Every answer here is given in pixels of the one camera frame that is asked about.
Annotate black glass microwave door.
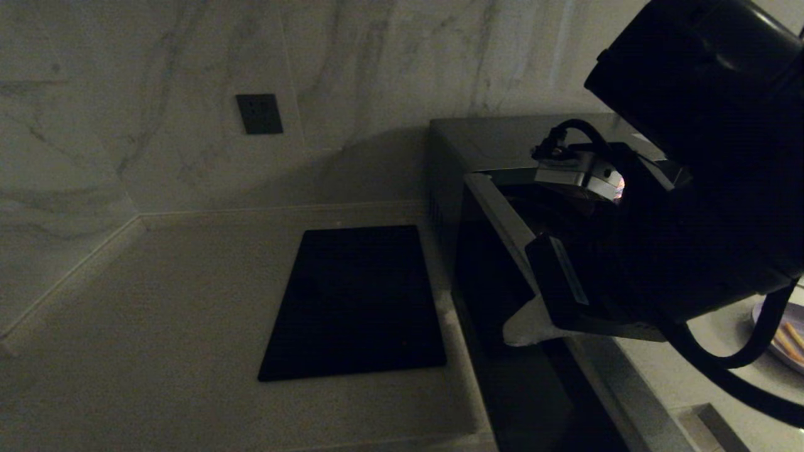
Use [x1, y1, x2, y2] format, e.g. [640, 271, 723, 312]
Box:
[452, 173, 698, 452]

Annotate black induction cooktop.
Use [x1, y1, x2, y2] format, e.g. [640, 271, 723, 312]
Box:
[258, 225, 448, 382]

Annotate white round object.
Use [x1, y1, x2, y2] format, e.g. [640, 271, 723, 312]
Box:
[752, 295, 804, 376]

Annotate dark single wall socket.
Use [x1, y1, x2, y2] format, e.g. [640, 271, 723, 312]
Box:
[236, 94, 284, 135]

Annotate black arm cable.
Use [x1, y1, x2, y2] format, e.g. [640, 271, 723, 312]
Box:
[653, 282, 804, 429]

